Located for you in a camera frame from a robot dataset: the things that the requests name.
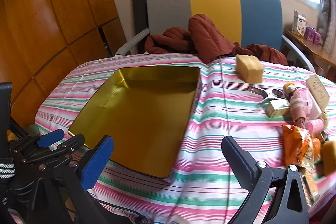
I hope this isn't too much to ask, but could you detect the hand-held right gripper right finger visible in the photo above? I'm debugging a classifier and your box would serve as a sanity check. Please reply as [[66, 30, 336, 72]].
[[222, 136, 309, 224]]

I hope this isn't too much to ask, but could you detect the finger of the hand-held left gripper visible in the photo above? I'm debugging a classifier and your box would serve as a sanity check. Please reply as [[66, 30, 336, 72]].
[[9, 129, 65, 152], [21, 134, 85, 165]]

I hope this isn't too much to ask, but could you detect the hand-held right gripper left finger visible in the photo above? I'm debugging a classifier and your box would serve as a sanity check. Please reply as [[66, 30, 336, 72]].
[[26, 135, 114, 224]]

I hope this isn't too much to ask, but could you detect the gold metal tray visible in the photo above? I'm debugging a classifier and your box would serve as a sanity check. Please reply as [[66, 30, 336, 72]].
[[67, 67, 201, 179]]

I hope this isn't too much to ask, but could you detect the orange snack packet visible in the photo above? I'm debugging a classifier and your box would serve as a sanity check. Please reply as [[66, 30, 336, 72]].
[[281, 124, 321, 168]]

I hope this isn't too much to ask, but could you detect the small green box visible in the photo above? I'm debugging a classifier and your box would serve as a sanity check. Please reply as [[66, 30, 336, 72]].
[[266, 99, 290, 119]]

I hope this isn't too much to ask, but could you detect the pink hair roller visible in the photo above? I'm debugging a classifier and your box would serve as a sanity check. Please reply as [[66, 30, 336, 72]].
[[306, 119, 324, 134]]

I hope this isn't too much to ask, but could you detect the yellow sponge block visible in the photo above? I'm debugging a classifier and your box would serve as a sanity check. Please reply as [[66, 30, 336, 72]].
[[234, 54, 264, 83], [322, 140, 336, 177]]

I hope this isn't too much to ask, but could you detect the striped cloth covered desktop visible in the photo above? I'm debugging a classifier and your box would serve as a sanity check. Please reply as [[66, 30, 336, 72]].
[[34, 53, 336, 224]]

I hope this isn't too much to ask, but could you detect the pink wrapped doll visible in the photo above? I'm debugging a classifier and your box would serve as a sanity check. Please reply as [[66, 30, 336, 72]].
[[283, 82, 307, 127]]

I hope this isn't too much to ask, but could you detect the pink white packet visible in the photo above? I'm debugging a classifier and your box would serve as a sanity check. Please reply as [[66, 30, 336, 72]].
[[302, 89, 322, 119]]

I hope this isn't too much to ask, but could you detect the wooden wardrobe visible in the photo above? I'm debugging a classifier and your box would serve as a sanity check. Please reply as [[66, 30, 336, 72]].
[[0, 0, 126, 135]]

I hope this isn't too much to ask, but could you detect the beige printed tag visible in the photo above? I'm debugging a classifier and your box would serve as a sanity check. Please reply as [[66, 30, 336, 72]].
[[305, 74, 330, 106]]

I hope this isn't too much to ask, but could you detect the red-brown quilted jacket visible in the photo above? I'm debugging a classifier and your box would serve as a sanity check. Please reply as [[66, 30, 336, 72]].
[[144, 14, 289, 65]]

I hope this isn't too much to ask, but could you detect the white box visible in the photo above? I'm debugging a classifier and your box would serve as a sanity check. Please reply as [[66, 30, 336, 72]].
[[291, 10, 307, 37]]

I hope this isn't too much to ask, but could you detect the grey yellow blue chair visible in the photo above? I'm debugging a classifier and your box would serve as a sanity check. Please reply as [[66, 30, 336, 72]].
[[114, 0, 317, 73]]

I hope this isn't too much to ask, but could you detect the black cable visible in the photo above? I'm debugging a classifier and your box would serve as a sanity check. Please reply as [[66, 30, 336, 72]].
[[100, 199, 153, 224]]

